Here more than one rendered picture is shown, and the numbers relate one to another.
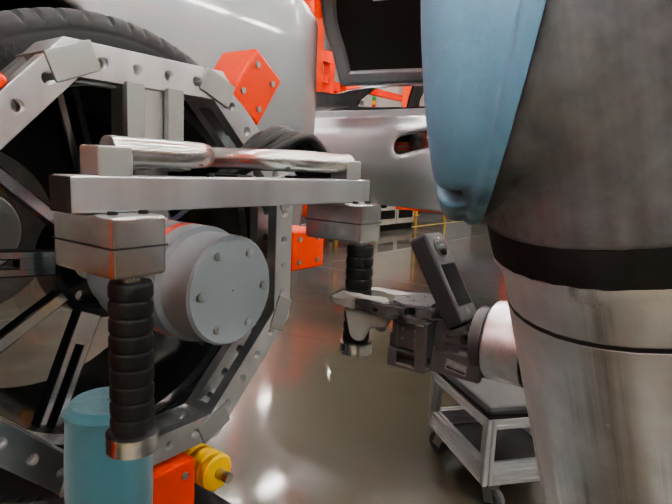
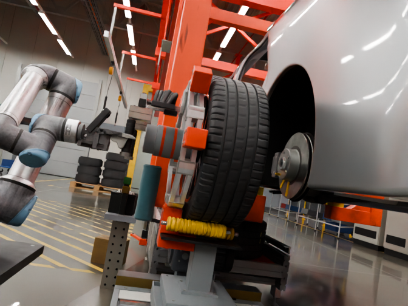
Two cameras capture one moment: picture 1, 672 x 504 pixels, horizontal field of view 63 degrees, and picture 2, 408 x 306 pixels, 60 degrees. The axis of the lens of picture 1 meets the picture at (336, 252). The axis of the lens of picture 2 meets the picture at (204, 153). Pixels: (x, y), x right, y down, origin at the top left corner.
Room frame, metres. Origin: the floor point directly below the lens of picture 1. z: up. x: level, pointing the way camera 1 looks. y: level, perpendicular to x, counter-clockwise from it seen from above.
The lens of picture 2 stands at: (1.90, -0.79, 0.70)
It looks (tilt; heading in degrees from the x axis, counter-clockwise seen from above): 5 degrees up; 135
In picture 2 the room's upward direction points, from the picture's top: 10 degrees clockwise
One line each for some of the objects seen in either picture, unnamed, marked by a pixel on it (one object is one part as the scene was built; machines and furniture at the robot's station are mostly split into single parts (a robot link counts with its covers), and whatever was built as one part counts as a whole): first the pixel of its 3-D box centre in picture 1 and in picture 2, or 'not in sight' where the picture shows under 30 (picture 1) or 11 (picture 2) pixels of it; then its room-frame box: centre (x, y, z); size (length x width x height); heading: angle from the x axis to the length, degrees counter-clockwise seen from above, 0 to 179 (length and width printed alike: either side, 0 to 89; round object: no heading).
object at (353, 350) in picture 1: (358, 295); (128, 136); (0.71, -0.03, 0.83); 0.04 x 0.04 x 0.16
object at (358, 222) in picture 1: (343, 219); (140, 113); (0.73, -0.01, 0.93); 0.09 x 0.05 x 0.05; 54
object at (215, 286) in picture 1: (175, 277); (167, 142); (0.67, 0.20, 0.85); 0.21 x 0.14 x 0.14; 54
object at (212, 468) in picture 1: (169, 447); (196, 227); (0.87, 0.27, 0.51); 0.29 x 0.06 x 0.06; 54
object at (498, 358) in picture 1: (509, 341); (73, 131); (0.60, -0.20, 0.81); 0.10 x 0.05 x 0.09; 144
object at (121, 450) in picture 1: (131, 360); (131, 143); (0.44, 0.17, 0.83); 0.04 x 0.04 x 0.16
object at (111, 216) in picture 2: not in sight; (122, 214); (0.10, 0.42, 0.44); 0.43 x 0.17 x 0.03; 144
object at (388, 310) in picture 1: (390, 307); not in sight; (0.66, -0.07, 0.83); 0.09 x 0.05 x 0.02; 62
